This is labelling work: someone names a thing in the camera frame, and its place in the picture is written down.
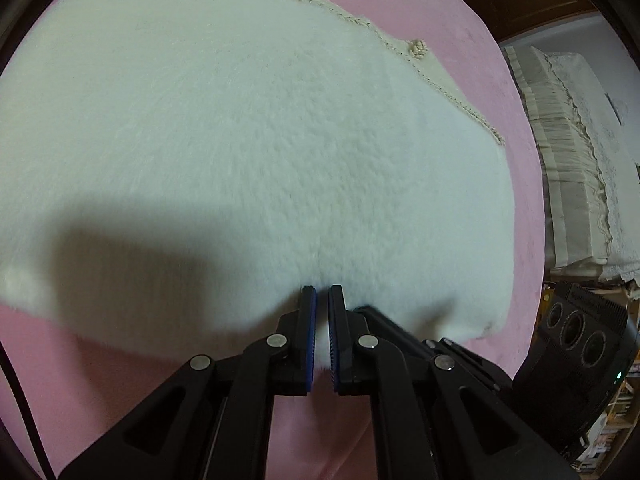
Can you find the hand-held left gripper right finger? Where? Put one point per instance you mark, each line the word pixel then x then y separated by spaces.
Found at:
pixel 334 350

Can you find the shelf with books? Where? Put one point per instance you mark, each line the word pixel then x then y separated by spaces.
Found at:
pixel 617 410

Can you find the wooden door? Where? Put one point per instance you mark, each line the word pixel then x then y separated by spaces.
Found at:
pixel 525 0

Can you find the white fluffy cardigan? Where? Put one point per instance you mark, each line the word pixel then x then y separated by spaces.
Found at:
pixel 250 135

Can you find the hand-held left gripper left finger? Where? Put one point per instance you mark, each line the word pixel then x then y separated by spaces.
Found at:
pixel 311 340

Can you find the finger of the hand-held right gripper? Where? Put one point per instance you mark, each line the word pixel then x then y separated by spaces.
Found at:
pixel 400 332

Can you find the cream lace-covered furniture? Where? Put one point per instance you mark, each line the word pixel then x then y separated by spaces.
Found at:
pixel 575 185

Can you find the pink bed blanket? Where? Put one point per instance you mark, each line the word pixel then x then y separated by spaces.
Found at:
pixel 475 85

